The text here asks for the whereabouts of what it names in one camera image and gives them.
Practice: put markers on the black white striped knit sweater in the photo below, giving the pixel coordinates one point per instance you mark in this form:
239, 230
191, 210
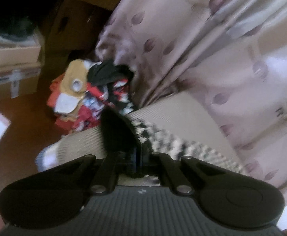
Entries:
132, 141

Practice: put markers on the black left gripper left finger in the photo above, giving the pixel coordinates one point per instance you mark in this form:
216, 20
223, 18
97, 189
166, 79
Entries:
57, 195

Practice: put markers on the upper cardboard box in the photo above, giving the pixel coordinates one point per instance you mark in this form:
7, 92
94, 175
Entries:
22, 52

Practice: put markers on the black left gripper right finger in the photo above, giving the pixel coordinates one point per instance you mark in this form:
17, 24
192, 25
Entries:
228, 198

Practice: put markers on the pile of colourful clothes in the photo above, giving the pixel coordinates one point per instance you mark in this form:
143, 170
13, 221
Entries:
79, 95

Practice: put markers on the beige woven mattress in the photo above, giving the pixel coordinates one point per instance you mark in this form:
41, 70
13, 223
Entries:
180, 114

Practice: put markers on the pink floral curtain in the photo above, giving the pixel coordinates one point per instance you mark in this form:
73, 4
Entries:
230, 55

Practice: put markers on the lower taped cardboard box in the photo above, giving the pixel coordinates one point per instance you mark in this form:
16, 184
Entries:
19, 80

